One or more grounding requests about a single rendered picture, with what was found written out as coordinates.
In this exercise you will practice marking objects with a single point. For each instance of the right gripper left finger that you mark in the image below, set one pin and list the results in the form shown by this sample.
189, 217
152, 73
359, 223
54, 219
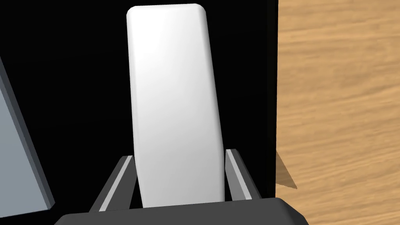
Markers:
117, 187

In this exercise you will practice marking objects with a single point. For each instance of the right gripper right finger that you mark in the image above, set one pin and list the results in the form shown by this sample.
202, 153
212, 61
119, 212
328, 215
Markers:
239, 178

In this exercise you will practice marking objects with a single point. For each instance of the grey glass panel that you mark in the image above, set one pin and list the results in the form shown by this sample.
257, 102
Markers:
18, 156

